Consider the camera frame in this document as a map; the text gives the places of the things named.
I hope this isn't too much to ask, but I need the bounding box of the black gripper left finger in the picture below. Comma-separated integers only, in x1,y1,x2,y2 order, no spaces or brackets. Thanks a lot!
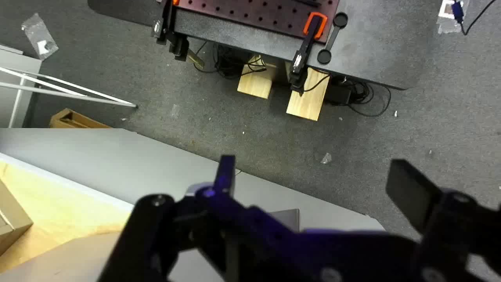
97,153,302,282

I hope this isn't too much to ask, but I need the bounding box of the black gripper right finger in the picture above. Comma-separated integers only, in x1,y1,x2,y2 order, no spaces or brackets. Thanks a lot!
384,158,501,282

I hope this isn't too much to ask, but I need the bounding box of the grey filing cabinet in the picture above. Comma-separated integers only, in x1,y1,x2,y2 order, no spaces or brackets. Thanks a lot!
0,127,388,282

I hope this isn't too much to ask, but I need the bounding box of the open wood-lined cabinet drawer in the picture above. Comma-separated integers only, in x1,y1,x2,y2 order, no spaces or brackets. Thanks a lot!
0,150,136,276

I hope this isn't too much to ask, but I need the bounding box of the light grey cabinet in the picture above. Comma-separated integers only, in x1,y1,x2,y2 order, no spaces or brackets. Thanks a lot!
0,44,44,130

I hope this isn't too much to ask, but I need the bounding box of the brown wooden crate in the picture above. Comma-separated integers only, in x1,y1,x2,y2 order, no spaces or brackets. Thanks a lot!
49,106,113,130

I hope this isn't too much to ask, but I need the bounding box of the large light wooden block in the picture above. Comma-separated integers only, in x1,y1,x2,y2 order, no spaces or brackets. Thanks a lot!
285,66,332,124

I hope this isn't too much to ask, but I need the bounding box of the brown cardboard box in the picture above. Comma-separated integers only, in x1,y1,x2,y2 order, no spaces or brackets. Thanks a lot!
0,179,34,257

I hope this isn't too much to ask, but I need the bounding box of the black table top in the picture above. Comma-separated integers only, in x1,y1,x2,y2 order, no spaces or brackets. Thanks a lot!
86,0,443,91

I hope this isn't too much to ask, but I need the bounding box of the small light wooden block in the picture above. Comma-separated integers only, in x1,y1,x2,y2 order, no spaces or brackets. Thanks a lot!
236,53,279,102

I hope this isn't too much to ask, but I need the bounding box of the orange and black bar clamp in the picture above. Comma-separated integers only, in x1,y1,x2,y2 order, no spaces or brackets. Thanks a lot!
288,11,330,97

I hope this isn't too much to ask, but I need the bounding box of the white plug with blue connector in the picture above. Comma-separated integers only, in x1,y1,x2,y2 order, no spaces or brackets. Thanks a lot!
435,0,471,36

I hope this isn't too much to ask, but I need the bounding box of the clear plastic bag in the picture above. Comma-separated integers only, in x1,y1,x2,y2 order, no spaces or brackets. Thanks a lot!
20,11,61,59

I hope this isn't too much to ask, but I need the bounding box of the dark red perforated breadboard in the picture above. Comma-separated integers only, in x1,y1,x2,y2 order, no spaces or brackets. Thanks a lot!
171,0,341,44

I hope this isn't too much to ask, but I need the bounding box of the black cable bundle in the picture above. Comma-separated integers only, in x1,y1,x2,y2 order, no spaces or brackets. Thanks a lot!
326,75,393,119

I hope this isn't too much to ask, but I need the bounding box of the white metal rack frame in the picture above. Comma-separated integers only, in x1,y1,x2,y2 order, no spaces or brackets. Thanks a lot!
0,64,139,130

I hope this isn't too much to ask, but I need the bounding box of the black clamp handle with knobs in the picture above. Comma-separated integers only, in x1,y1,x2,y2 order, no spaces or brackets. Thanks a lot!
315,11,349,66

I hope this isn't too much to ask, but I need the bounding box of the thin black cable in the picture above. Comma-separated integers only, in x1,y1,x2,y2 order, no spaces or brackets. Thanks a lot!
460,0,498,38

